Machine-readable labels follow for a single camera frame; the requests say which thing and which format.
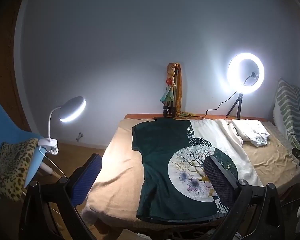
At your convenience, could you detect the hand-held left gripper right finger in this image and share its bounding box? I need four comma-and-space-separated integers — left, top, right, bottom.
203, 155, 286, 240

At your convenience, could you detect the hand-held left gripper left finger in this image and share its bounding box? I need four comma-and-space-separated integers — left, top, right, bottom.
19, 153, 102, 240

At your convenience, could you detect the green white tree print t-shirt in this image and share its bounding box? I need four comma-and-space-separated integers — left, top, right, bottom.
132, 119, 263, 224

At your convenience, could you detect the beige blanket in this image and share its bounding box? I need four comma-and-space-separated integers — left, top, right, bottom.
81, 118, 300, 227

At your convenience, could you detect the green white striped pillow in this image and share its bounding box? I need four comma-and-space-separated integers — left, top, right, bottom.
272, 77, 300, 151

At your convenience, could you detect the folded white cloth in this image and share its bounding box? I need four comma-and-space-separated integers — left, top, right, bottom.
227, 119, 271, 147

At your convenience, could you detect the white clip desk lamp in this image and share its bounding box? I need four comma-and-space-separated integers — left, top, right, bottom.
37, 96, 87, 156

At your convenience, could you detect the leopard print cloth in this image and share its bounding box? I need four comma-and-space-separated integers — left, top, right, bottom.
0, 137, 40, 202

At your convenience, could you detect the grey black folded tripod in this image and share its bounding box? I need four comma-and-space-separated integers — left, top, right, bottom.
162, 67, 178, 118

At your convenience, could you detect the blue chair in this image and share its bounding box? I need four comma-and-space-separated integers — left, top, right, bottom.
0, 95, 63, 188

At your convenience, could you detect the colourful orange floral cloth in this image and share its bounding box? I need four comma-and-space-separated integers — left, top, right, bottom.
159, 61, 198, 118

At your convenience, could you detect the white lamp cable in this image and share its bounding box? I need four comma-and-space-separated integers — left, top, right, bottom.
39, 147, 66, 177

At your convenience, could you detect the black power cable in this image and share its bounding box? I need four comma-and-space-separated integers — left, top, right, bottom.
202, 79, 252, 119

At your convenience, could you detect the white ring light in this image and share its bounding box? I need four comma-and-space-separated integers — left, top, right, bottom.
227, 52, 265, 95

